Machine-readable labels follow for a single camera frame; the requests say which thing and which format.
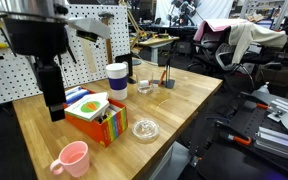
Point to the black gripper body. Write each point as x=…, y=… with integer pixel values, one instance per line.
x=36, y=38

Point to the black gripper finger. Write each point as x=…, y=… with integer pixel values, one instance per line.
x=51, y=84

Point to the pink plastic mug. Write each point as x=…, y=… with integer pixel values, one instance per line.
x=73, y=158

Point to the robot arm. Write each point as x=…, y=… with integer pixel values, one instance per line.
x=35, y=10

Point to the white and blue cup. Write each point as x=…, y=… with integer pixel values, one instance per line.
x=117, y=76

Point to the white pegboard panel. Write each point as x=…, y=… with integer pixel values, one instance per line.
x=17, y=79

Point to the white booklet with orange circle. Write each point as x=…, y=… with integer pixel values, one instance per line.
x=89, y=106

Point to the dark head wooden hammer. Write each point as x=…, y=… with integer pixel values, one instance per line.
x=105, y=19

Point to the orange rainbow cardboard box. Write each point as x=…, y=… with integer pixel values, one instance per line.
x=105, y=128

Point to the clear drinking glass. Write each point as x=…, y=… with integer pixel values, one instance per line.
x=144, y=80

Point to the clear glass lid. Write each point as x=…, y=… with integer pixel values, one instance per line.
x=145, y=129

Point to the black office chair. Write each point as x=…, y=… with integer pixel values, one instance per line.
x=214, y=54

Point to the pink cloth on chair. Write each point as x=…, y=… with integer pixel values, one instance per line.
x=215, y=25

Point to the beige cloth on chair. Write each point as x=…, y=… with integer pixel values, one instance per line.
x=242, y=35

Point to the aluminium extrusion bars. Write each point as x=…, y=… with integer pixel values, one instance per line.
x=272, y=141

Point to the wooden handle hammer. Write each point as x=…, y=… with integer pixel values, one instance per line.
x=88, y=55

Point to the orange handled clamp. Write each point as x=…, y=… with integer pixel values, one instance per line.
x=233, y=134

